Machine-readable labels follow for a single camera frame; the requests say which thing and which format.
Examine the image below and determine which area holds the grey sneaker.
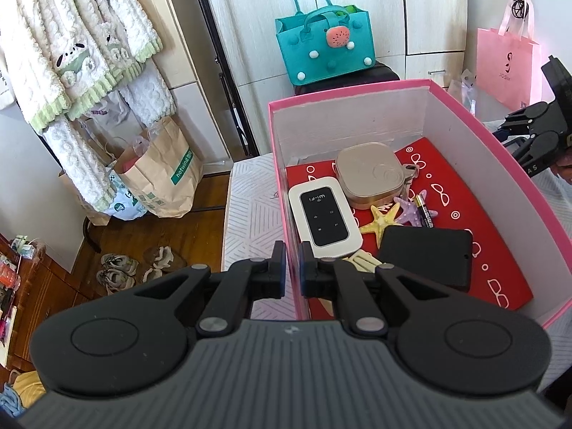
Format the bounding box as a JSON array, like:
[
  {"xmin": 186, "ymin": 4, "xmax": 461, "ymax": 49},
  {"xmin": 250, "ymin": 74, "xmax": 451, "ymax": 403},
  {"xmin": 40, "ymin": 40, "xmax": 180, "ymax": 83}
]
[
  {"xmin": 95, "ymin": 268, "xmax": 136, "ymax": 295},
  {"xmin": 99, "ymin": 252, "xmax": 138, "ymax": 275}
]

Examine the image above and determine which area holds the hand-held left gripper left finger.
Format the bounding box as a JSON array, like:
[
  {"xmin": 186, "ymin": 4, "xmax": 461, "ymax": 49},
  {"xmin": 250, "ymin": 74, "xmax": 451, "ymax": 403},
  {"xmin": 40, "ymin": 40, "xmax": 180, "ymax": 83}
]
[{"xmin": 134, "ymin": 240, "xmax": 288, "ymax": 339}]

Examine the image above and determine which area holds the white portable wifi router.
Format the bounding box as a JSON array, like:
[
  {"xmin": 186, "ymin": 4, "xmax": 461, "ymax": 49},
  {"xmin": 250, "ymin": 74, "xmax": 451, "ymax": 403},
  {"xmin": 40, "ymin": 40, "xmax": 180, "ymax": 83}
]
[{"xmin": 288, "ymin": 176, "xmax": 364, "ymax": 259}]

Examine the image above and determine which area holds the yellow cloth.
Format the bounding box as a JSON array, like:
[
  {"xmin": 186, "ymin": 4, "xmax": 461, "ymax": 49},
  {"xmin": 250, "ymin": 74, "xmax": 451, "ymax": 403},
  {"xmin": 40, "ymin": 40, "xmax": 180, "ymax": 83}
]
[{"xmin": 8, "ymin": 370, "xmax": 46, "ymax": 408}]

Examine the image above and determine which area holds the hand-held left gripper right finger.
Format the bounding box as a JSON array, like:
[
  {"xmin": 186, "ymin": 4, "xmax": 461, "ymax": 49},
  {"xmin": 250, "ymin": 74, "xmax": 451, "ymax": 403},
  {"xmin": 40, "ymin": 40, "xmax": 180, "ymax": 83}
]
[{"xmin": 300, "ymin": 241, "xmax": 449, "ymax": 339}]

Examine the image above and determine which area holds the purple starfish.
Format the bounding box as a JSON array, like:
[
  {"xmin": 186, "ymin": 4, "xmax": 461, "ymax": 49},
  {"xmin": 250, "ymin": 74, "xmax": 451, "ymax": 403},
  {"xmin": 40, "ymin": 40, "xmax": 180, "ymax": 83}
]
[{"xmin": 399, "ymin": 189, "xmax": 428, "ymax": 228}]

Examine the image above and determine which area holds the black quilted case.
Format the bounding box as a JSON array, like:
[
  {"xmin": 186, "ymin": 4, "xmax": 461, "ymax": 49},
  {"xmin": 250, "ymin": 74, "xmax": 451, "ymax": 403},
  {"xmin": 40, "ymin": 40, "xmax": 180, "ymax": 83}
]
[{"xmin": 292, "ymin": 59, "xmax": 400, "ymax": 98}]

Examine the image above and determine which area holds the teal felt handbag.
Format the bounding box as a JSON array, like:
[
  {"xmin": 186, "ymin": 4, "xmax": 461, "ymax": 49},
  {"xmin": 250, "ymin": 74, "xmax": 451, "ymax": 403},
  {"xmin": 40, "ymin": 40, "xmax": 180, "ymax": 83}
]
[{"xmin": 274, "ymin": 0, "xmax": 376, "ymax": 89}]

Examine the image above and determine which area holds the cluttered wooden shelf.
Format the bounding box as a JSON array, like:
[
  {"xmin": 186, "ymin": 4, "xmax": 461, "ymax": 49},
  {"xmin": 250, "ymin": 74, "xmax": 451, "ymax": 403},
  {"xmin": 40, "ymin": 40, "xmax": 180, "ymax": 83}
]
[{"xmin": 0, "ymin": 231, "xmax": 39, "ymax": 367}]

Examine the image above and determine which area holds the yellow starfish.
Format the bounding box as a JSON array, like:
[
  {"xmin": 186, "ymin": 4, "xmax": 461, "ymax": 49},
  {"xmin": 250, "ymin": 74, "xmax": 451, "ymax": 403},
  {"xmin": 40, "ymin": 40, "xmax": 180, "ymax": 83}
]
[{"xmin": 360, "ymin": 201, "xmax": 402, "ymax": 248}]

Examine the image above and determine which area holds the cream hair clip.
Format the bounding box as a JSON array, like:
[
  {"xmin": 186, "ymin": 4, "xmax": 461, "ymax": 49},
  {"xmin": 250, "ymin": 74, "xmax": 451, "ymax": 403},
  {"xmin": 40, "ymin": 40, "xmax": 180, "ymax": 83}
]
[{"xmin": 344, "ymin": 251, "xmax": 383, "ymax": 274}]

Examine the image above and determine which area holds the pink shopping bag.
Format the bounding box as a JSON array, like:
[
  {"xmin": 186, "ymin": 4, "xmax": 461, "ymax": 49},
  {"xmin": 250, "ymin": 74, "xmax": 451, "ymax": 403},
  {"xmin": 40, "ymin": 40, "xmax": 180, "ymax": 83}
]
[{"xmin": 475, "ymin": 0, "xmax": 542, "ymax": 110}]

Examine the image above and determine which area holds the white wardrobe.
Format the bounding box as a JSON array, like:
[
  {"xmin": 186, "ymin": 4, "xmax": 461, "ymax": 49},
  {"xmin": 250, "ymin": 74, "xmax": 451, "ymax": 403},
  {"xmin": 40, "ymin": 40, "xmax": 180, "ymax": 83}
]
[{"xmin": 192, "ymin": 0, "xmax": 475, "ymax": 162}]

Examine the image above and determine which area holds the black rack pole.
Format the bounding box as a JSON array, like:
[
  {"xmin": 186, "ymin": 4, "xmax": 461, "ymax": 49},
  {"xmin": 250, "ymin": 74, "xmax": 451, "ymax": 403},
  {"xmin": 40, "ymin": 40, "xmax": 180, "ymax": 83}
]
[{"xmin": 196, "ymin": 0, "xmax": 258, "ymax": 158}]

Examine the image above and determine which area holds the black flat phone case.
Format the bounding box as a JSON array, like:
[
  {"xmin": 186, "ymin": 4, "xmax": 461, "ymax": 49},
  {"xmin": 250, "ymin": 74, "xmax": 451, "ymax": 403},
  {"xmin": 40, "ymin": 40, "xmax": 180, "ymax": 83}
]
[{"xmin": 378, "ymin": 225, "xmax": 474, "ymax": 290}]

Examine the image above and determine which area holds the black and gold battery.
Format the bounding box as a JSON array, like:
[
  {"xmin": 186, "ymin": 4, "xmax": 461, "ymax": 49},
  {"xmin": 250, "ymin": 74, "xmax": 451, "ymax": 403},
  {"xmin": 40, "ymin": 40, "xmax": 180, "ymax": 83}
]
[{"xmin": 413, "ymin": 193, "xmax": 439, "ymax": 228}]

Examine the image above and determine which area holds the clear plastic bag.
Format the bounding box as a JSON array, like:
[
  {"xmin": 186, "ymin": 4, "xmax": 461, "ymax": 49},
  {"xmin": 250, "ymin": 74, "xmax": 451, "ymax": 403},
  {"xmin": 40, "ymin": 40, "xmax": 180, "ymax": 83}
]
[{"xmin": 447, "ymin": 68, "xmax": 478, "ymax": 112}]

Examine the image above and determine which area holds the beige compact case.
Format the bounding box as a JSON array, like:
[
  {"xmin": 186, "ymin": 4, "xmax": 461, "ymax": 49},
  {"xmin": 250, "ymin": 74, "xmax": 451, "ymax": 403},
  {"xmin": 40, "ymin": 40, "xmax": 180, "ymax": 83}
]
[{"xmin": 334, "ymin": 142, "xmax": 409, "ymax": 209}]

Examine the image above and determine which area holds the white fleece pajamas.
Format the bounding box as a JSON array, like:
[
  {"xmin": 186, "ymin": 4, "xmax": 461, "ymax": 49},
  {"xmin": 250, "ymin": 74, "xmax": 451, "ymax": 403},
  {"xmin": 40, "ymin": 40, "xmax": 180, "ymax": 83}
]
[{"xmin": 0, "ymin": 0, "xmax": 176, "ymax": 215}]

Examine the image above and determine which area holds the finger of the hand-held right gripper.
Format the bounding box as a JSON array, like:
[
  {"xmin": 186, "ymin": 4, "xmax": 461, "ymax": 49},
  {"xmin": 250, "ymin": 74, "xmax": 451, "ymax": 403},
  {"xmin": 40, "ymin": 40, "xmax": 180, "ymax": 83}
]
[
  {"xmin": 493, "ymin": 100, "xmax": 561, "ymax": 138},
  {"xmin": 507, "ymin": 130, "xmax": 564, "ymax": 179}
]

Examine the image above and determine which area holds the red printed cloth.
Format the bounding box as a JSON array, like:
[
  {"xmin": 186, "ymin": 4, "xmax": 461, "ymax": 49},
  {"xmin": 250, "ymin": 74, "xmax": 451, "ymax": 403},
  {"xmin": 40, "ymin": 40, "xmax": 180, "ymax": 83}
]
[{"xmin": 285, "ymin": 138, "xmax": 535, "ymax": 321}]

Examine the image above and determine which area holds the pink storage box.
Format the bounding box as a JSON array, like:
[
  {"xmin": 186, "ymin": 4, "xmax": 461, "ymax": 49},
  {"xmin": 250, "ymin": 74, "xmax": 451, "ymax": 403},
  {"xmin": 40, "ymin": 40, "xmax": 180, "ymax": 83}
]
[{"xmin": 267, "ymin": 79, "xmax": 572, "ymax": 328}]

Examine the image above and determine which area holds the white green-print plastic bag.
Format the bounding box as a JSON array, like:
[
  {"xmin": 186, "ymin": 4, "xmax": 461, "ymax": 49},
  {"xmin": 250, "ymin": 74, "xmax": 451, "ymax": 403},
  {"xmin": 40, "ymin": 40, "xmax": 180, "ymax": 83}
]
[{"xmin": 104, "ymin": 165, "xmax": 149, "ymax": 221}]

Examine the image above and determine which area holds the brown paper bag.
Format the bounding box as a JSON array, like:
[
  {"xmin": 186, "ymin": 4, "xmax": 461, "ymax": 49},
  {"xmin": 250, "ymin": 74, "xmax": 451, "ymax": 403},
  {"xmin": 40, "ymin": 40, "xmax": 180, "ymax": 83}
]
[{"xmin": 113, "ymin": 115, "xmax": 204, "ymax": 219}]

